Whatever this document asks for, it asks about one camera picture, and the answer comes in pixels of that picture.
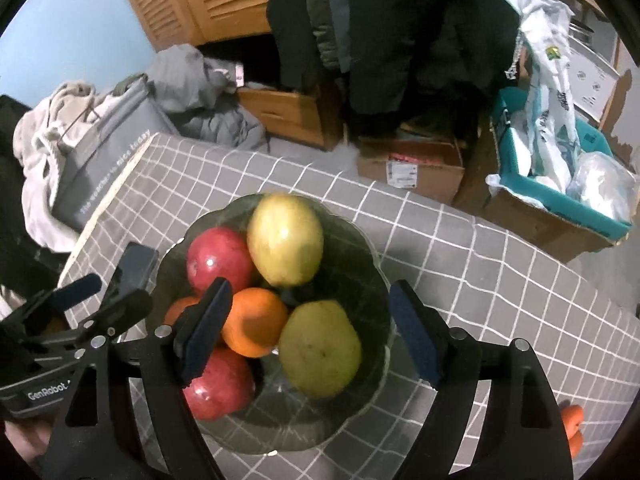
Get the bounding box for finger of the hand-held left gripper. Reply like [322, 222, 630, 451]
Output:
[70, 242, 160, 347]
[10, 274, 104, 329]

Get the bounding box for person's left hand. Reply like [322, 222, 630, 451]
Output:
[5, 417, 57, 466]

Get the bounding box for black jacket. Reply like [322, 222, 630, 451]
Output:
[266, 0, 522, 133]

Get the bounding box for wooden shelf rack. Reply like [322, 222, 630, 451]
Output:
[520, 0, 627, 132]

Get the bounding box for wooden louvred wardrobe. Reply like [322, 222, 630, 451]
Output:
[111, 0, 274, 54]

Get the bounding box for yellow-green pear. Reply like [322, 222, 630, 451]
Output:
[278, 299, 363, 400]
[247, 193, 325, 289]

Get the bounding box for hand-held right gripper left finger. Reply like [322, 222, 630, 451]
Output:
[42, 276, 234, 480]

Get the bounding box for orange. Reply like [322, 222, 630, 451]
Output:
[220, 287, 290, 359]
[163, 295, 202, 327]

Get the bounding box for wooden drawer box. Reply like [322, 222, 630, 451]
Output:
[236, 85, 347, 152]

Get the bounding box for red apple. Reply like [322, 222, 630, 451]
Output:
[182, 347, 256, 422]
[186, 226, 254, 294]

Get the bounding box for olive jacket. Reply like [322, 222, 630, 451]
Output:
[306, 0, 352, 72]

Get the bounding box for beige hoodie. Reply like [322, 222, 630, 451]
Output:
[12, 81, 119, 257]

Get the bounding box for teal box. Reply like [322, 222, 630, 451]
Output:
[491, 86, 633, 242]

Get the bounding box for dark green glass bowl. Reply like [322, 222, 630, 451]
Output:
[154, 192, 392, 456]

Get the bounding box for labelled cardboard box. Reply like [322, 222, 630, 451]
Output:
[356, 131, 467, 192]

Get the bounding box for grey checked tablecloth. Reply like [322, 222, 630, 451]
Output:
[60, 132, 640, 480]

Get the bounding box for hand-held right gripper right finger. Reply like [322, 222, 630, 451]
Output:
[387, 280, 574, 480]

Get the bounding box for grey clothing pile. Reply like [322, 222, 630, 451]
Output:
[146, 43, 272, 154]

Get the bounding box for white patterned storage box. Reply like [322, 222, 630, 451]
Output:
[566, 35, 619, 122]

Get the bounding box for grey fabric bag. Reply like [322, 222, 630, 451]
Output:
[51, 79, 182, 232]

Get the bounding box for clear plastic bag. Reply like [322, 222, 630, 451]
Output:
[566, 152, 639, 224]

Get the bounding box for white printed plastic bag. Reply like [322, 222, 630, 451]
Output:
[496, 0, 582, 194]

